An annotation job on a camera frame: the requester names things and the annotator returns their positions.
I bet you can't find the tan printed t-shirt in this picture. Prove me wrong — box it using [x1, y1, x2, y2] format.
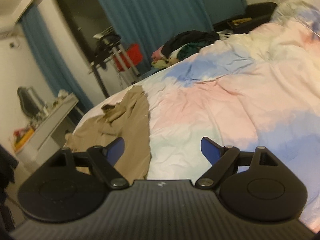
[65, 86, 151, 184]

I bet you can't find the pile of dark clothes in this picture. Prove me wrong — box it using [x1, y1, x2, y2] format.
[151, 30, 220, 69]

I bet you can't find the white dressing table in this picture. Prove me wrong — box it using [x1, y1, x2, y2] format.
[16, 93, 79, 170]

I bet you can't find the pastel tie-dye duvet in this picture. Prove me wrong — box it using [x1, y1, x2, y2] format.
[72, 0, 320, 231]

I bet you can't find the orange tray with items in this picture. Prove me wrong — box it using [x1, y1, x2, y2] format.
[13, 127, 34, 151]

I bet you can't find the wavy black vanity mirror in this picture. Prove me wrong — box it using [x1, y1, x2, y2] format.
[17, 86, 45, 119]

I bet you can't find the black floor stand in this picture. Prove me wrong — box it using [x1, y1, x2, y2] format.
[90, 61, 110, 99]

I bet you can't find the red bag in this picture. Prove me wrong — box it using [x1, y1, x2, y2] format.
[113, 43, 143, 72]

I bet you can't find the silver tripod stand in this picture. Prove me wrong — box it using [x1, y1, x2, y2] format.
[93, 33, 140, 84]

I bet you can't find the black armchair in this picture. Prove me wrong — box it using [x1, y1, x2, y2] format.
[213, 2, 278, 34]

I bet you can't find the teal curtain right panel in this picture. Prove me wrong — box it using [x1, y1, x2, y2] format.
[98, 0, 247, 74]

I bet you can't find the teal curtain panel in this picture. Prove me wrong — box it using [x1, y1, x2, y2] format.
[98, 0, 247, 74]
[19, 4, 93, 112]

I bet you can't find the teal curtain left panel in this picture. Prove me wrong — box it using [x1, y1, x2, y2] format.
[19, 4, 93, 112]

